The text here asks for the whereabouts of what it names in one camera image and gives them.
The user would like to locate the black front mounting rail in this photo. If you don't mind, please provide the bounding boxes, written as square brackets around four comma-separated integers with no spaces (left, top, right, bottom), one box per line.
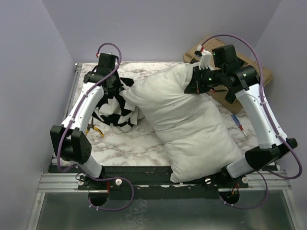
[47,163,257,201]

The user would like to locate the black and white checkered pillowcase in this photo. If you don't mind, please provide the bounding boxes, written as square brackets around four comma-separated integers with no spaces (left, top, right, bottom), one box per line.
[92,77,144,132]

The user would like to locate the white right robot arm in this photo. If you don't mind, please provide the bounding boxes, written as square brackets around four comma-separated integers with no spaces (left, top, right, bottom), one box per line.
[184,65,298,187]

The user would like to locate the blue handled screwdriver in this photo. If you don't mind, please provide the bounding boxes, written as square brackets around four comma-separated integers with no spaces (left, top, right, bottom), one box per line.
[231,114,247,138]

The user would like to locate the white pillow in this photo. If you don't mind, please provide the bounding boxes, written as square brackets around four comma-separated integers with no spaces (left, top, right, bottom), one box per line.
[121,63,242,183]

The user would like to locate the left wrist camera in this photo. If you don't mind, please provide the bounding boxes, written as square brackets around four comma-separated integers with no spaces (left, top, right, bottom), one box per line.
[96,53,119,70]

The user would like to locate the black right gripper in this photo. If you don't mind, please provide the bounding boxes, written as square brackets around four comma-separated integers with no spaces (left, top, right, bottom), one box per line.
[185,65,225,94]

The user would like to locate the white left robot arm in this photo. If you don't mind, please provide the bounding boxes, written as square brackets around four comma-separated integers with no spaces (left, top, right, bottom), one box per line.
[50,69,121,189]

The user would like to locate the yellow handled pliers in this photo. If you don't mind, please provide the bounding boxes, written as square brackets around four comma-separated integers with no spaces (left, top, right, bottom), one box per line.
[85,123,104,138]

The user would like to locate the tan plastic toolbox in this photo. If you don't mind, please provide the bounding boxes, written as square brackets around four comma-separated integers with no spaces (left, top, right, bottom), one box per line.
[183,38,273,115]

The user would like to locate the aluminium left side rail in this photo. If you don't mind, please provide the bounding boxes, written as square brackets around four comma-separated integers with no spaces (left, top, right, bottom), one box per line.
[51,63,83,167]

